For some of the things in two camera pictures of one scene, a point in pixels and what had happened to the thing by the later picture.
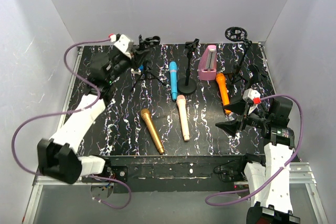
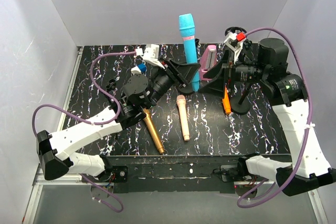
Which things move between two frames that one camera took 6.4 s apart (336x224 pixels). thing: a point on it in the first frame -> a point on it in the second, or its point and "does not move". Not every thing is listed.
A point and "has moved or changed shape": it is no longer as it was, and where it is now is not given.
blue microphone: (174, 80) has moved or changed shape
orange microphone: (222, 84) does not move
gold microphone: (146, 114) does not move
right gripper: (244, 116) -> (226, 74)
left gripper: (135, 57) -> (173, 72)
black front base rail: (175, 173) does not move
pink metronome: (207, 70) does not move
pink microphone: (181, 101) does not move
